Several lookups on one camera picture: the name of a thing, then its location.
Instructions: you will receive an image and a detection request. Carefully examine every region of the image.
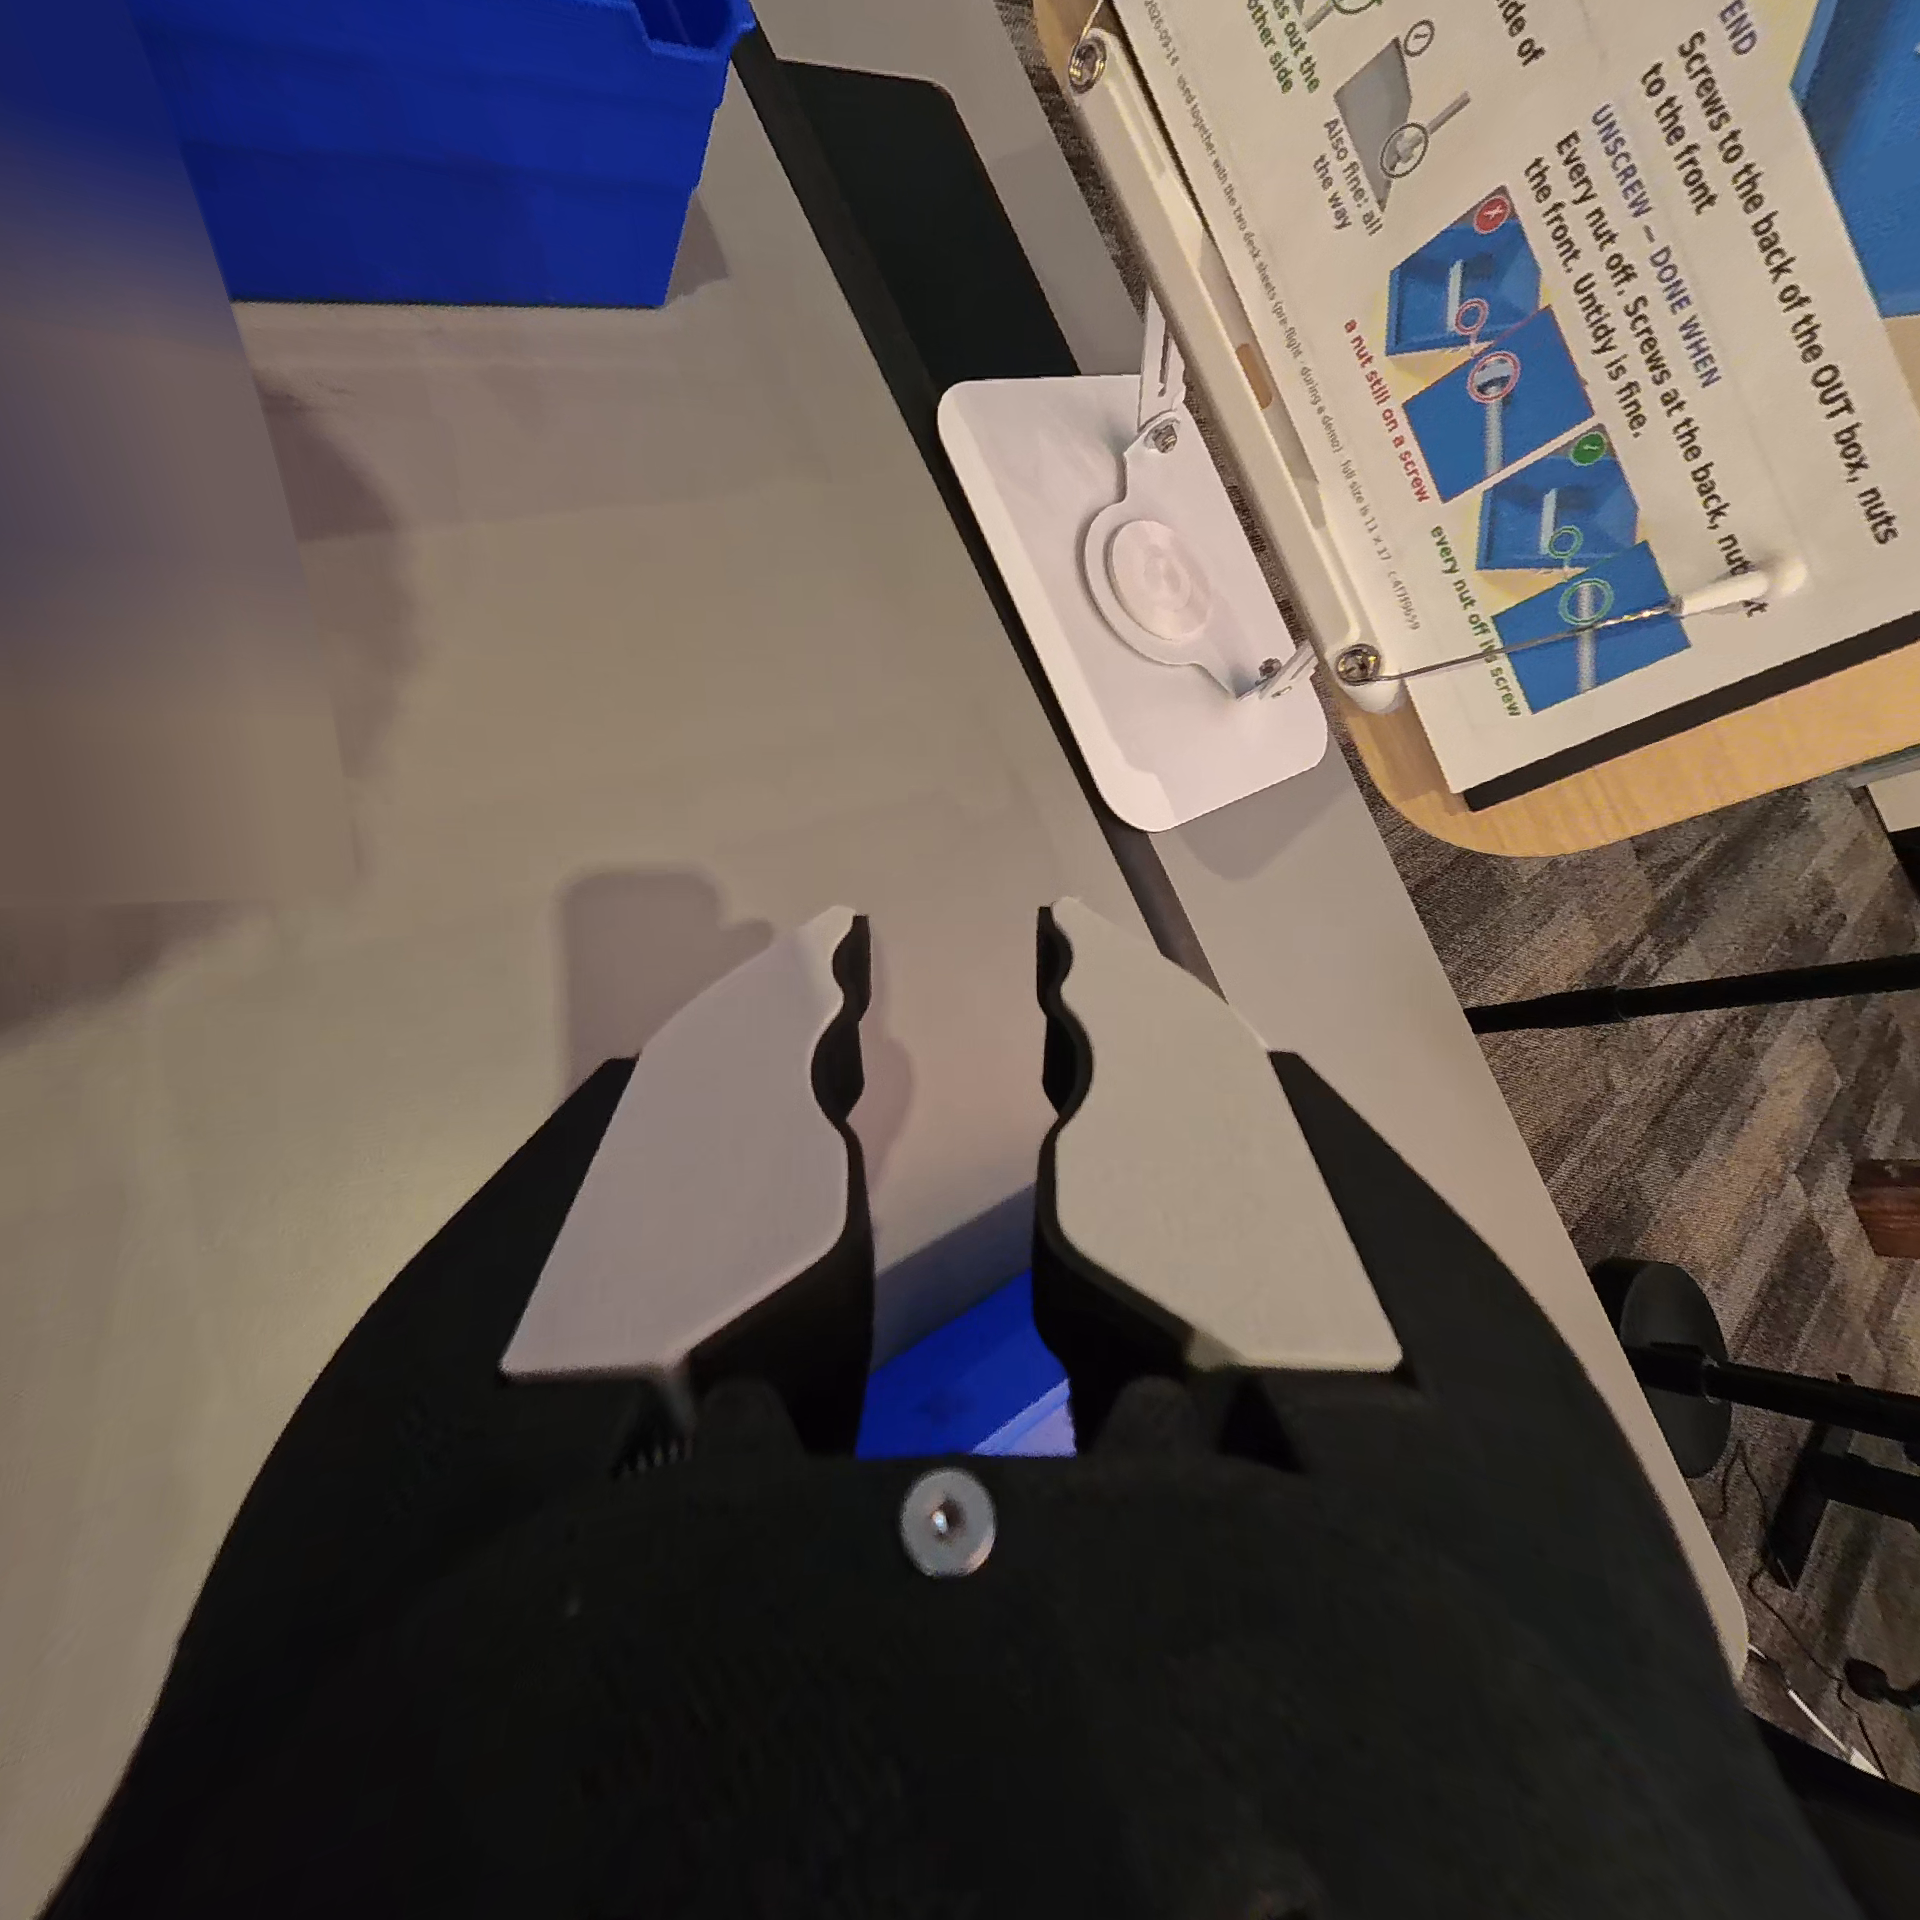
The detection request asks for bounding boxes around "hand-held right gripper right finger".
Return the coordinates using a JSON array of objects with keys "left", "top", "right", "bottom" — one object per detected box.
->
[{"left": 1032, "top": 895, "right": 1405, "bottom": 1445}]

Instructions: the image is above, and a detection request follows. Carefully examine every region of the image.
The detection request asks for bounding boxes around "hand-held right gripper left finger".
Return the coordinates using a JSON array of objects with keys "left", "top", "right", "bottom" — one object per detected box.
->
[{"left": 497, "top": 903, "right": 877, "bottom": 1453}]

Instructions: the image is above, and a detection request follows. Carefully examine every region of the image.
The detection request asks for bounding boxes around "blue plastic bin with divider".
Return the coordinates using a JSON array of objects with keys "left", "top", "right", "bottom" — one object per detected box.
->
[{"left": 180, "top": 0, "right": 754, "bottom": 312}]

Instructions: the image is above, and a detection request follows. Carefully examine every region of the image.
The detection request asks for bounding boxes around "black round stand base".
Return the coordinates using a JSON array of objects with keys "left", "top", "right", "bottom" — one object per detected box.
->
[{"left": 1589, "top": 1258, "right": 1745, "bottom": 1483}]

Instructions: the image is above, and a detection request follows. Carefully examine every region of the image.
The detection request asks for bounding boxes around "black stand rod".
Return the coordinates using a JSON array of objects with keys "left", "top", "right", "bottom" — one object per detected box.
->
[{"left": 1466, "top": 952, "right": 1920, "bottom": 1038}]

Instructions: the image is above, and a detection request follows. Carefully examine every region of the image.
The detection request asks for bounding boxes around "instruction sheet on stand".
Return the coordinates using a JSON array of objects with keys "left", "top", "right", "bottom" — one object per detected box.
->
[{"left": 937, "top": 0, "right": 1920, "bottom": 860}]

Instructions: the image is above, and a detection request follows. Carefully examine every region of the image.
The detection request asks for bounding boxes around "printed instruction poster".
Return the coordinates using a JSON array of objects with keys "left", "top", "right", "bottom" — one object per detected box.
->
[{"left": 1117, "top": 0, "right": 1920, "bottom": 794}]

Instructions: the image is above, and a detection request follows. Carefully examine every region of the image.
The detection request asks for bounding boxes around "black textured pad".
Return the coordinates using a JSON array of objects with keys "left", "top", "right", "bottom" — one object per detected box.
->
[{"left": 757, "top": 58, "right": 1083, "bottom": 497}]

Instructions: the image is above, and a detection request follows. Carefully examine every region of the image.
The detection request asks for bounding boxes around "wire page holder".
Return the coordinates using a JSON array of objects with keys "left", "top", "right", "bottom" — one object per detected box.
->
[{"left": 1334, "top": 557, "right": 1809, "bottom": 715}]

